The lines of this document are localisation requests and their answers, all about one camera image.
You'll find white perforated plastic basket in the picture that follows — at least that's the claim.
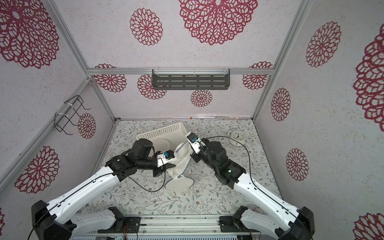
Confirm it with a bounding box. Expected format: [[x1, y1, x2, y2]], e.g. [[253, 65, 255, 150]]
[[136, 122, 187, 152]]

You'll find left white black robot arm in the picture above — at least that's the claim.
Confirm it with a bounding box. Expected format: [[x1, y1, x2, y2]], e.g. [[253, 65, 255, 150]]
[[31, 139, 176, 240]]

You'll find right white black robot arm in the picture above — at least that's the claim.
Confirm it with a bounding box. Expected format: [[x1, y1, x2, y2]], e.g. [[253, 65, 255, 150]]
[[188, 136, 315, 240]]

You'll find white round alarm clock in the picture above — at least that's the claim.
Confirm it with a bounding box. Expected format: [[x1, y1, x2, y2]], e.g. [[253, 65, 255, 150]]
[[228, 130, 247, 147]]

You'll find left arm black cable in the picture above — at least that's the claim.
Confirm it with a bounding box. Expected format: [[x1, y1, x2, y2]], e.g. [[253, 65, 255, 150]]
[[119, 157, 167, 193]]

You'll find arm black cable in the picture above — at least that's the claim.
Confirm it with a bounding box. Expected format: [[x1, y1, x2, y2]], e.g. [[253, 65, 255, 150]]
[[203, 135, 313, 240], [119, 157, 167, 193]]

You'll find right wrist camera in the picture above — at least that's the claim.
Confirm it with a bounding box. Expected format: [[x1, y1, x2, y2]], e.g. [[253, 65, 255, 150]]
[[186, 132, 201, 154]]

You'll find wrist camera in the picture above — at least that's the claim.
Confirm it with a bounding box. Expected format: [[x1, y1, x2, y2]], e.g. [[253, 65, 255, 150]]
[[186, 132, 201, 154], [156, 150, 176, 167]]

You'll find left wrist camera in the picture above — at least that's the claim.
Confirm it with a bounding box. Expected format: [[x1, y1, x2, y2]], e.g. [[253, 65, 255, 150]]
[[156, 150, 176, 167]]

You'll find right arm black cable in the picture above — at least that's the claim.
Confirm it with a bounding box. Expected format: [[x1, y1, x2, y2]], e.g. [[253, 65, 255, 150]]
[[203, 135, 313, 240]]

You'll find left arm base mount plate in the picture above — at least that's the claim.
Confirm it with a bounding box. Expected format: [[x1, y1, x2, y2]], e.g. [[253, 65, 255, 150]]
[[98, 217, 142, 234]]

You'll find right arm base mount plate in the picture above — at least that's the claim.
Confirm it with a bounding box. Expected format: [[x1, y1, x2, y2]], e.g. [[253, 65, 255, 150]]
[[219, 216, 250, 233]]

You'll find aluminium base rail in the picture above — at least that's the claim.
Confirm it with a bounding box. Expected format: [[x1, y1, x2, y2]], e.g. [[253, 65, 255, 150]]
[[78, 215, 261, 240]]

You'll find dark grey wall shelf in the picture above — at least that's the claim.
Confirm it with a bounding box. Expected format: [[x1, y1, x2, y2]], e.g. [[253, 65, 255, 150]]
[[152, 69, 231, 91]]

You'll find black wire wall rack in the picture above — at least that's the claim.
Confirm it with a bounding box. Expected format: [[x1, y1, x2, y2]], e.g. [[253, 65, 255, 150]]
[[53, 95, 90, 136]]

